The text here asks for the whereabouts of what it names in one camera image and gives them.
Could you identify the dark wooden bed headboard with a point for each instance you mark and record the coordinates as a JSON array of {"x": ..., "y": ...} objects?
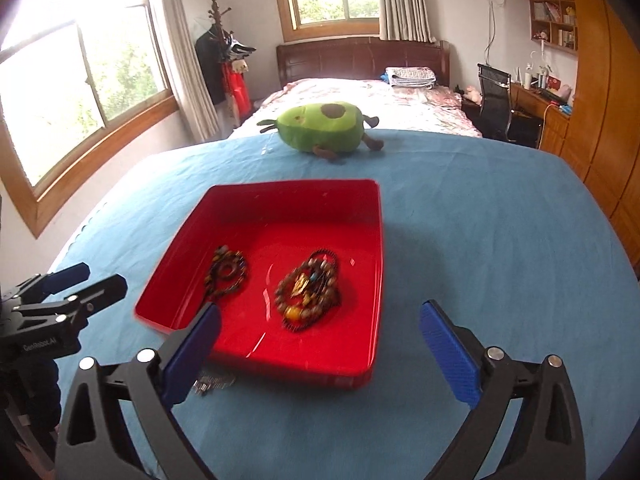
[{"x": 350, "y": 57}]

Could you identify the large wooden framed window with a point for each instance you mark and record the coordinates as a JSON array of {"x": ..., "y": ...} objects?
[{"x": 100, "y": 70}]

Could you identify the red plastic box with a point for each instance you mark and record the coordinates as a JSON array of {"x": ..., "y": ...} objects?
[{"x": 280, "y": 220}]

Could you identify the wall shelf with books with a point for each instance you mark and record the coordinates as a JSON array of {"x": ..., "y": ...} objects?
[{"x": 555, "y": 25}]

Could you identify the wooden wardrobe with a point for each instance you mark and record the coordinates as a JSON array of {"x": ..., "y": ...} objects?
[{"x": 605, "y": 110}]

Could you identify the wooden coat rack with clothes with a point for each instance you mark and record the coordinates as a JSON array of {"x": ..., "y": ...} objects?
[{"x": 210, "y": 65}]

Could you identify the black office chair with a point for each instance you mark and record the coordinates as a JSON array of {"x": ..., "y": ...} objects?
[{"x": 495, "y": 100}]

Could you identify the pink plush toy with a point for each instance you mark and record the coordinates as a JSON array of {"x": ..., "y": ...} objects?
[{"x": 471, "y": 94}]

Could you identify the beige curtain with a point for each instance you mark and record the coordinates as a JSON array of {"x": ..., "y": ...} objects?
[
  {"x": 180, "y": 50},
  {"x": 405, "y": 0}
]

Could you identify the folded patterned blanket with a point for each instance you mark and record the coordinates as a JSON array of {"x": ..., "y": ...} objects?
[{"x": 410, "y": 77}]

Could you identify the gold pendant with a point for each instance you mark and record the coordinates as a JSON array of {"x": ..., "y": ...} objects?
[{"x": 301, "y": 285}]

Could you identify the wooden desk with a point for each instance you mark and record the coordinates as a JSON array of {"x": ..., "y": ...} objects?
[{"x": 550, "y": 125}]

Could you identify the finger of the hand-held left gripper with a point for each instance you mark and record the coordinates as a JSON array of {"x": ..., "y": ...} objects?
[
  {"x": 70, "y": 275},
  {"x": 107, "y": 290}
]

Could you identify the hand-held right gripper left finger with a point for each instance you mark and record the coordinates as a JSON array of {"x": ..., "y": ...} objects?
[{"x": 192, "y": 355}]

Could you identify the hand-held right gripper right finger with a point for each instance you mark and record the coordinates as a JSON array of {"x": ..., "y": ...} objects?
[{"x": 450, "y": 355}]

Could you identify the pink bed sheet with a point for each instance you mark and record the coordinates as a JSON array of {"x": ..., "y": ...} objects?
[{"x": 350, "y": 92}]

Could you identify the green avocado plush toy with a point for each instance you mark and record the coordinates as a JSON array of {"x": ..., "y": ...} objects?
[{"x": 315, "y": 127}]

